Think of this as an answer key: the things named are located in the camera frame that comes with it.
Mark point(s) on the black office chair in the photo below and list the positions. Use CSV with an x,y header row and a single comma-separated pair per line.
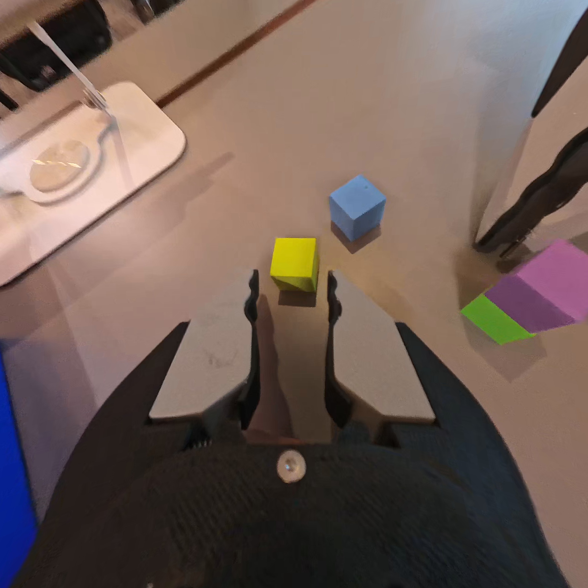
x,y
69,41

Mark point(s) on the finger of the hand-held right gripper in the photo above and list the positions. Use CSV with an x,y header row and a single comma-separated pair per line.
x,y
505,183

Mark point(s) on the yellow foam cube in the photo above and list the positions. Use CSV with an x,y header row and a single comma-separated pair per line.
x,y
294,262

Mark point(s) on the blue foam cube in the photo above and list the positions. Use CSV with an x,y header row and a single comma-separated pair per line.
x,y
356,206

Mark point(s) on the green foam cube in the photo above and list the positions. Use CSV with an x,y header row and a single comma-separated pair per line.
x,y
494,319

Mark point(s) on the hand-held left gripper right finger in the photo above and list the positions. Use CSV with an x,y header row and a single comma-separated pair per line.
x,y
376,367

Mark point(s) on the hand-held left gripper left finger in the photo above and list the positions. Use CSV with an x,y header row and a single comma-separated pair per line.
x,y
206,363

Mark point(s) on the white document stand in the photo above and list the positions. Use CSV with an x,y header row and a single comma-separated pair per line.
x,y
138,138

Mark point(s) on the purple foam cube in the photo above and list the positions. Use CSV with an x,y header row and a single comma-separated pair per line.
x,y
542,289

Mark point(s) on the blue plastic bin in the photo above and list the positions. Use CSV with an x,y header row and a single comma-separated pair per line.
x,y
13,459

